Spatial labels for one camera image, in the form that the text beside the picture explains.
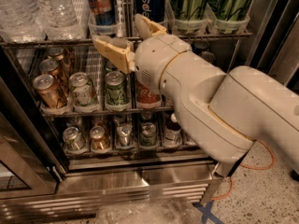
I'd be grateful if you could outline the left brown juice bottle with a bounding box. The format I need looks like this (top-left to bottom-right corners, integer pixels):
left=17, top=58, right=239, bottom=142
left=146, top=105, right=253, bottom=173
left=164, top=113, right=182, bottom=147

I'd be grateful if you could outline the clear water bottle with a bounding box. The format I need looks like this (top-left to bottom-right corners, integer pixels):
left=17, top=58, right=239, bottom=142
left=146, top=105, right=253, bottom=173
left=37, top=0, right=82, bottom=40
left=0, top=0, right=45, bottom=43

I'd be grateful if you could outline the blue pepsi can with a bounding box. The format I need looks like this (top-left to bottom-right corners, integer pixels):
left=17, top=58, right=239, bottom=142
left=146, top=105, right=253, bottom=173
left=192, top=40, right=210, bottom=55
left=200, top=51, right=216, bottom=64
left=135, top=0, right=165, bottom=22

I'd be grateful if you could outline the left green tall can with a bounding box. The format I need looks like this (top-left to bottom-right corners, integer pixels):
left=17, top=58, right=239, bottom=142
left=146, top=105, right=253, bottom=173
left=171, top=0, right=207, bottom=34

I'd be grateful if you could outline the bottom green can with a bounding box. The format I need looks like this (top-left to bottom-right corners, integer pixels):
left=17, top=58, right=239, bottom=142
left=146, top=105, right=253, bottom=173
left=140, top=122, right=157, bottom=147

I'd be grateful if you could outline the middle gold can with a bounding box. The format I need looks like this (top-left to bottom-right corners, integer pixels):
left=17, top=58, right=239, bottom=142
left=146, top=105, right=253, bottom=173
left=39, top=59, right=69, bottom=96

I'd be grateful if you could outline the green tall can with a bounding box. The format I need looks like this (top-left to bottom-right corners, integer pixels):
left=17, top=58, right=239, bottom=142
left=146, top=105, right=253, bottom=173
left=208, top=0, right=252, bottom=34
left=171, top=0, right=207, bottom=34

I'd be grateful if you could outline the bottom left silver can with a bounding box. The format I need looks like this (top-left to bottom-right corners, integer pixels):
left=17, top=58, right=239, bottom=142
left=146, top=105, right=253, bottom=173
left=63, top=127, right=85, bottom=151

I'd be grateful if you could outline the middle blue pepsi can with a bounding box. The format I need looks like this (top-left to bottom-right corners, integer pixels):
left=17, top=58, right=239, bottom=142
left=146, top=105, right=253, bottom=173
left=200, top=51, right=216, bottom=64

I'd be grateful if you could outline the white green patterned can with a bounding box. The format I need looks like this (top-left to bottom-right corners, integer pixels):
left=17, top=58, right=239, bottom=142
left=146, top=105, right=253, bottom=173
left=69, top=72, right=98, bottom=106

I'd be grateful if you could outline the front green can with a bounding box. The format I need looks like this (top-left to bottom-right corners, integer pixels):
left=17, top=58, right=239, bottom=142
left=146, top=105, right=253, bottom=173
left=105, top=71, right=129, bottom=106

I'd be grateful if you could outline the front gold can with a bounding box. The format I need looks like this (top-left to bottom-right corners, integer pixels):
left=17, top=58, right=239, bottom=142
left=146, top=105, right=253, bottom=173
left=33, top=74, right=67, bottom=109

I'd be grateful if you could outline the clear plastic bag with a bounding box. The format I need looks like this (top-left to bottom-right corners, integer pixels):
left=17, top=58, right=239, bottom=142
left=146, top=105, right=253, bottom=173
left=95, top=198, right=203, bottom=224

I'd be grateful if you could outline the right clear water bottle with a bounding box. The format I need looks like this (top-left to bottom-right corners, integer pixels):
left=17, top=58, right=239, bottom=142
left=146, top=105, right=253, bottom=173
left=37, top=0, right=82, bottom=40

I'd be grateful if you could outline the rear green can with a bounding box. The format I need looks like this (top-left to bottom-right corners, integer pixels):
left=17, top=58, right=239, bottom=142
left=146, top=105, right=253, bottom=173
left=105, top=60, right=118, bottom=74

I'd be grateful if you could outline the orange cable on floor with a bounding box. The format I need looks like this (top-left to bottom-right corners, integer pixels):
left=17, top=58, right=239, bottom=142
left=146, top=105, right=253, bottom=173
left=210, top=139, right=277, bottom=202

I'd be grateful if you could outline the blue tape on floor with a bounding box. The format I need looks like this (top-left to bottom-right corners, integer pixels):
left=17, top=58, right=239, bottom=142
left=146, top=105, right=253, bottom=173
left=194, top=201, right=224, bottom=224

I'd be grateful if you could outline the redbull can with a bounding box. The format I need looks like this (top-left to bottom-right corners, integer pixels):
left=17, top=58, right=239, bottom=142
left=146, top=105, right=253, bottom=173
left=88, top=0, right=116, bottom=36

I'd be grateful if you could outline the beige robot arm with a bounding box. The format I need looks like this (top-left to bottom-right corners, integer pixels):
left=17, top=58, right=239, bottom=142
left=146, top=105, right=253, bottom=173
left=93, top=15, right=299, bottom=172

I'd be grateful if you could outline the rear gold can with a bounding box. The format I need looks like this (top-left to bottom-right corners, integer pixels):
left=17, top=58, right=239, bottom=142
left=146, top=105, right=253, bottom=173
left=48, top=47, right=75, bottom=76

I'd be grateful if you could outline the left coca cola can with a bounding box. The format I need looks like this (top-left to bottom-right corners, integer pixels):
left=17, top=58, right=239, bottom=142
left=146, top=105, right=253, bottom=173
left=136, top=81, right=161, bottom=108

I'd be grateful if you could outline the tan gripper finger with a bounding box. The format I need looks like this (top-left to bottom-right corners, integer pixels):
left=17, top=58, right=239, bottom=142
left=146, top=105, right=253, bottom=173
left=135, top=14, right=166, bottom=39
left=93, top=35, right=135, bottom=74

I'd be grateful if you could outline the silver can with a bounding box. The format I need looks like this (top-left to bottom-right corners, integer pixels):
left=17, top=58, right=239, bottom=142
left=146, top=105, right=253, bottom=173
left=117, top=123, right=132, bottom=147
left=63, top=127, right=85, bottom=151

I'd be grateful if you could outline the stainless steel fridge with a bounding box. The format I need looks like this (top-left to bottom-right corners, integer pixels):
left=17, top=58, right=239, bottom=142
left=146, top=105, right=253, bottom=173
left=0, top=0, right=299, bottom=224

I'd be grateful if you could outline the fridge door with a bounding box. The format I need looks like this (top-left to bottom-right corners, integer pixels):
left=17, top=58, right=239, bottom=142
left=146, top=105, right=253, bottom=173
left=0, top=78, right=57, bottom=200

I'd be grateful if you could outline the gold can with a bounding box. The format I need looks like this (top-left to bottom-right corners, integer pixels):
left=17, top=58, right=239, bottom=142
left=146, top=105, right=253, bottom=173
left=48, top=47, right=75, bottom=76
left=33, top=74, right=67, bottom=109
left=39, top=59, right=69, bottom=96

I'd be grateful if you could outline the left clear water bottle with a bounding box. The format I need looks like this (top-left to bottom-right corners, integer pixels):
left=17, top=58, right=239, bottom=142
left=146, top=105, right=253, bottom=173
left=0, top=0, right=45, bottom=43

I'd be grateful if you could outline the rear blue pepsi can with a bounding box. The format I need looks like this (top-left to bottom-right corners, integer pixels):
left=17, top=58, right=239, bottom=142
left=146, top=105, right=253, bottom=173
left=192, top=40, right=210, bottom=55

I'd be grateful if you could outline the right green tall can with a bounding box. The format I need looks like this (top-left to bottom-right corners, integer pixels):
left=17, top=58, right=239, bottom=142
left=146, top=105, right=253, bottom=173
left=208, top=0, right=252, bottom=34

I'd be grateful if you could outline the bottom orange can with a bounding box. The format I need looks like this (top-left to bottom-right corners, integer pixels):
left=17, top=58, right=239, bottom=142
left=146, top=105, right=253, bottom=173
left=90, top=126, right=110, bottom=152

